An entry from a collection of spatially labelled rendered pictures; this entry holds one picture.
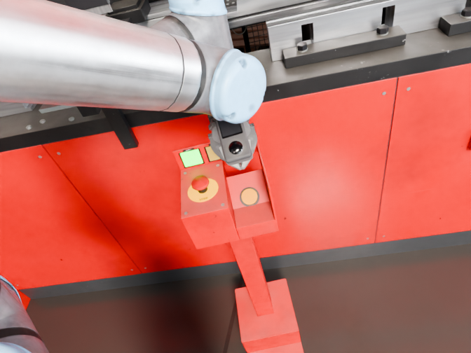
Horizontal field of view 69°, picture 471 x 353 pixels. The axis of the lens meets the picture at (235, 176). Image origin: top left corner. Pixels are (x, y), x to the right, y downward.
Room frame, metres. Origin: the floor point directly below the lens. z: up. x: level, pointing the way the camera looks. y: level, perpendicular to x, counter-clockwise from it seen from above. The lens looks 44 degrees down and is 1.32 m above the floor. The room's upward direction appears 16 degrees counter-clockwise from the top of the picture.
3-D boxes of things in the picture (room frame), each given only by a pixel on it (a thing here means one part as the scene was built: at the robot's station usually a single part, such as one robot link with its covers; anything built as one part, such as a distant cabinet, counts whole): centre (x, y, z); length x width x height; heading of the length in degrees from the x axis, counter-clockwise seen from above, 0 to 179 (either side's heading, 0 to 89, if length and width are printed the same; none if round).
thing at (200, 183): (0.55, 0.08, 0.79); 0.04 x 0.04 x 0.04
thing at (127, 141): (0.78, 0.26, 0.88); 0.14 x 0.04 x 0.22; 170
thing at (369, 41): (0.80, -0.36, 0.89); 0.30 x 0.05 x 0.03; 80
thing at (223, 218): (0.56, 0.03, 0.75); 0.20 x 0.16 x 0.18; 86
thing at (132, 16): (1.12, 0.19, 1.01); 0.26 x 0.12 x 0.05; 170
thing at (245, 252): (0.56, 0.03, 0.39); 0.06 x 0.06 x 0.54; 86
